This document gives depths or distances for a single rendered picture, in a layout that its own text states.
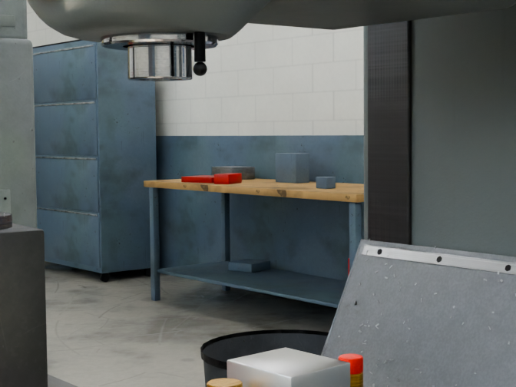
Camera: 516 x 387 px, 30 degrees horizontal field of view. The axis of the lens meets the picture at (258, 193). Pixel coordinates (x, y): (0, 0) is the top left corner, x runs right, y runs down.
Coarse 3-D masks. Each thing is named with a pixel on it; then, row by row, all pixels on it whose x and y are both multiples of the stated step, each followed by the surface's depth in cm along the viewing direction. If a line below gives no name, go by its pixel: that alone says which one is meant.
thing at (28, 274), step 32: (0, 224) 94; (0, 256) 92; (32, 256) 94; (0, 288) 93; (32, 288) 94; (0, 320) 93; (32, 320) 95; (0, 352) 93; (32, 352) 95; (0, 384) 93; (32, 384) 95
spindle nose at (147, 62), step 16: (128, 48) 70; (144, 48) 68; (160, 48) 68; (176, 48) 69; (192, 48) 70; (128, 64) 70; (144, 64) 68; (160, 64) 68; (176, 64) 69; (192, 64) 70; (144, 80) 72; (160, 80) 72; (176, 80) 72
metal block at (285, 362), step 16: (272, 352) 63; (288, 352) 63; (304, 352) 63; (240, 368) 60; (256, 368) 59; (272, 368) 59; (288, 368) 59; (304, 368) 59; (320, 368) 59; (336, 368) 60; (256, 384) 59; (272, 384) 58; (288, 384) 57; (304, 384) 58; (320, 384) 59; (336, 384) 60
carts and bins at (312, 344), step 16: (224, 336) 288; (240, 336) 291; (256, 336) 294; (272, 336) 295; (288, 336) 295; (304, 336) 294; (320, 336) 292; (208, 352) 279; (224, 352) 287; (240, 352) 291; (256, 352) 294; (320, 352) 292; (208, 368) 264; (224, 368) 255
